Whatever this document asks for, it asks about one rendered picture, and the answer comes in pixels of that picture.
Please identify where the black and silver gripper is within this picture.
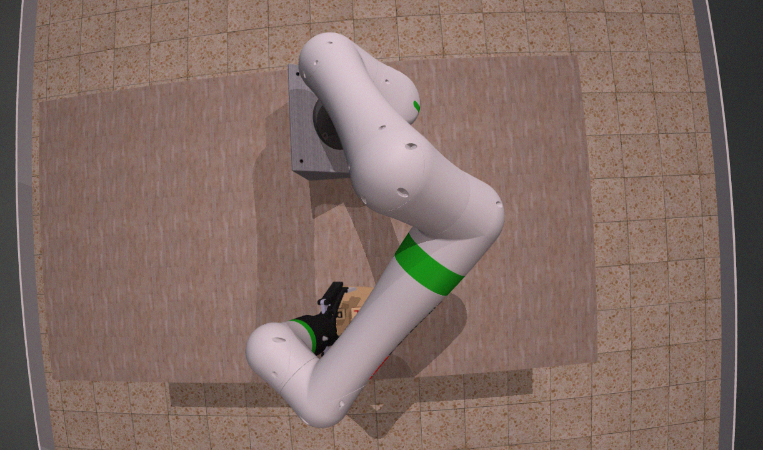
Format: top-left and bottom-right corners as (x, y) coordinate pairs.
(315, 282), (357, 356)

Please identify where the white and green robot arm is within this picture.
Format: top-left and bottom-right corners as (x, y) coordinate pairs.
(246, 32), (505, 428)

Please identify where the tan square mat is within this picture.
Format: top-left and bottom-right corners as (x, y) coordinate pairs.
(336, 286), (374, 335)

